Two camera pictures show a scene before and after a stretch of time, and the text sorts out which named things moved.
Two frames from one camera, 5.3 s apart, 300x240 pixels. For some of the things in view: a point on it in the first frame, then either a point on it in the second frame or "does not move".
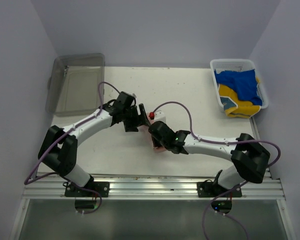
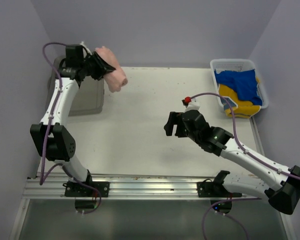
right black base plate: [215, 189] does not move
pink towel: [144, 128] → [116, 79]
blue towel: [243, 82] does not move
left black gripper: [132, 126] → [103, 67]
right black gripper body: [159, 143] → [181, 131]
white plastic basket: [241, 65] does not move
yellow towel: [245, 109] does not move
